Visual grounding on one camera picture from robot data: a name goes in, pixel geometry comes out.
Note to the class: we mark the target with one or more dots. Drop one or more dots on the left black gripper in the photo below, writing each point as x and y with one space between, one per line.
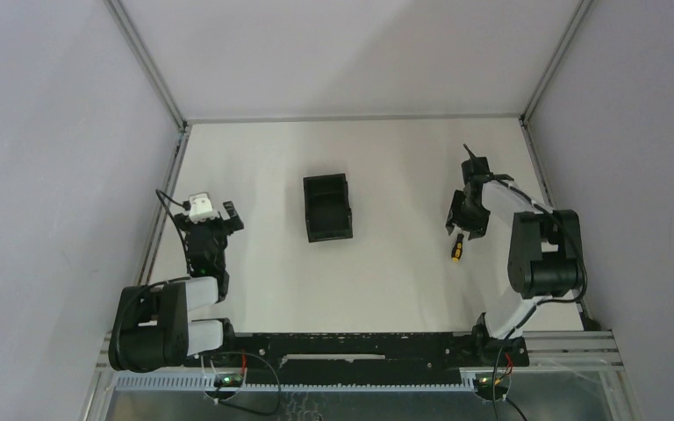
217 225

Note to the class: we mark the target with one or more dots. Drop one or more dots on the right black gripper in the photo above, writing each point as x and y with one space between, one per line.
456 216

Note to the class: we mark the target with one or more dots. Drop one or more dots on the black yellow screwdriver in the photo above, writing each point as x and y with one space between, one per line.
457 249

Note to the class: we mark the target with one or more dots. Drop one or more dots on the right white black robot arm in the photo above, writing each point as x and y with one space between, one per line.
545 262

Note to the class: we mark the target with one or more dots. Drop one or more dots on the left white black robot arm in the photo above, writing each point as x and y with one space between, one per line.
153 327

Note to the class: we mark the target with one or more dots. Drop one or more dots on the black plastic bin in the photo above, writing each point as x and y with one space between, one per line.
328 215

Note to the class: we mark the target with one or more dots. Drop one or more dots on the left controller board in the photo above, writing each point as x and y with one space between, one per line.
228 381

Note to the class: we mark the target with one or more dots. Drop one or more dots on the controller board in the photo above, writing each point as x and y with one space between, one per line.
482 382
228 381

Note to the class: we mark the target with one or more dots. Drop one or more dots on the right controller board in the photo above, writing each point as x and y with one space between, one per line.
482 382

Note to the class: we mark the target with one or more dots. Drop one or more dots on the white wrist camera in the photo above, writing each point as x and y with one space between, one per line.
202 208

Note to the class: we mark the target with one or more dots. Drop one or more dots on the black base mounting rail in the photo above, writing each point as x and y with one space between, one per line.
360 359

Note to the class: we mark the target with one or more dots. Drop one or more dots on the aluminium frame rail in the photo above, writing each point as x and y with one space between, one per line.
138 48

